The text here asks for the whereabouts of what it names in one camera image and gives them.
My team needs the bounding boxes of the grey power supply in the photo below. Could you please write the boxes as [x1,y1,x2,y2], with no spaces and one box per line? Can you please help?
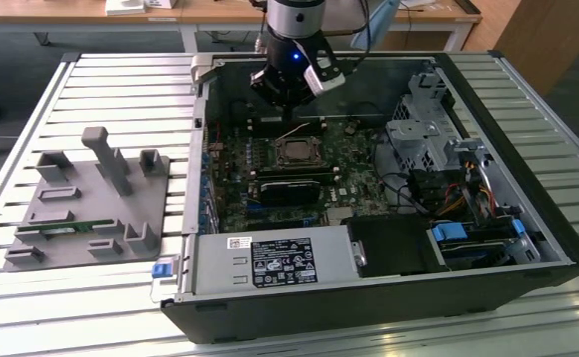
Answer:
[188,226,360,295]

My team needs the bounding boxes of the silver metal drive cage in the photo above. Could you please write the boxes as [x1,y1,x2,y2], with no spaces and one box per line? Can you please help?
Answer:
[386,72,488,174]

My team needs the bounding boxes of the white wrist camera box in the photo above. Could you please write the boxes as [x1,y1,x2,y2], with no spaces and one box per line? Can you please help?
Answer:
[302,65,346,98]

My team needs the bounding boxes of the black data cable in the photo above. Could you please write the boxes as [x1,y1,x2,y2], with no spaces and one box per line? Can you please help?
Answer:
[382,171,432,216]

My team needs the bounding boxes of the silver CPU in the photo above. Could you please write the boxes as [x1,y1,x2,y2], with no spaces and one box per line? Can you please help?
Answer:
[284,142,320,160]

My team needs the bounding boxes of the RAM slot with white clips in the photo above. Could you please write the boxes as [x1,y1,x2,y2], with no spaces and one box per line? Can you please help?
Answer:
[249,123,326,129]
[255,171,335,177]
[249,116,326,122]

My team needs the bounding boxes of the white papers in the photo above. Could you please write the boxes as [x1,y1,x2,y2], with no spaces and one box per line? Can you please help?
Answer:
[400,0,452,9]

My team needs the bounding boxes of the black plastic shroud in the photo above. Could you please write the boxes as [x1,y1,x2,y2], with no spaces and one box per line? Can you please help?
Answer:
[347,214,450,279]

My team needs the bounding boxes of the coloured power wire bundle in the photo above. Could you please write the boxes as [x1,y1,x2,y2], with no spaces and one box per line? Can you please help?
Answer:
[440,155,499,219]

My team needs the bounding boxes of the silver chipset heat sink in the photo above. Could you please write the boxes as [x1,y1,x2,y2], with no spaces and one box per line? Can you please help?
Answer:
[326,207,355,225]

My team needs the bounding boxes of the black PC case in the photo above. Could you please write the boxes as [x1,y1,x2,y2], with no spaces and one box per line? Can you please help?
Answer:
[161,50,579,345]

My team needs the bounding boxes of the green RAM stick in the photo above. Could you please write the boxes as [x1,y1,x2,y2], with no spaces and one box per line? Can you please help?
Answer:
[40,219,117,236]
[256,176,335,184]

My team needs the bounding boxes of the grey parts rack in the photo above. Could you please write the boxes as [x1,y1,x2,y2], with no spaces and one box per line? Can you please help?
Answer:
[1,126,172,275]

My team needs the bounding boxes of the blue case latch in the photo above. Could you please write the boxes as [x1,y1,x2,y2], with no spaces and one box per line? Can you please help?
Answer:
[152,262,180,279]

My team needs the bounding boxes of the green motherboard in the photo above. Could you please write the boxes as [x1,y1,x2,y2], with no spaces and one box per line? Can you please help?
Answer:
[203,118,402,234]

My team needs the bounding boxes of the pale blue teach pendant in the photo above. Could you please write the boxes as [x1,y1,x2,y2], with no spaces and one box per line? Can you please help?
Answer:
[351,0,402,50]

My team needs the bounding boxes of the CPU socket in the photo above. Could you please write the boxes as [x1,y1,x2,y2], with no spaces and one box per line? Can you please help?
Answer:
[273,135,328,167]

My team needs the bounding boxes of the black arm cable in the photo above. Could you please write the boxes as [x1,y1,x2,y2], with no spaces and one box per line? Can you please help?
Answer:
[326,0,372,75]

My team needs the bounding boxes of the RAM slot with black clips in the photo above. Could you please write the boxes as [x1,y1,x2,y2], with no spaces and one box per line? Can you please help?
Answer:
[249,126,327,132]
[255,167,334,173]
[249,120,326,126]
[255,174,336,180]

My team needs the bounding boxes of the wooden desk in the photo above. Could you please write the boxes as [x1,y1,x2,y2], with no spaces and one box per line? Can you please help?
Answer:
[0,0,484,53]

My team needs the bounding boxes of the metal locking lever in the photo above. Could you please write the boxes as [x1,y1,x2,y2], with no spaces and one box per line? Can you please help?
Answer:
[277,123,315,142]

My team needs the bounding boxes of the hard disk in blue carrier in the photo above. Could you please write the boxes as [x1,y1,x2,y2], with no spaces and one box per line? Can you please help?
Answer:
[428,219,527,269]

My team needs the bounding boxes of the black rating label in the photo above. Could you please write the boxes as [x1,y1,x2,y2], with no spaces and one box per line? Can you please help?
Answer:
[251,237,319,288]

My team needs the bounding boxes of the graphics card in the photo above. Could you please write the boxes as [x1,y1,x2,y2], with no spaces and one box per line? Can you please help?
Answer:
[257,180,320,205]

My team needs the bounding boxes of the wooden cabinet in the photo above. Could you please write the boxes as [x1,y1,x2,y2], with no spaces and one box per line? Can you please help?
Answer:
[462,0,579,96]

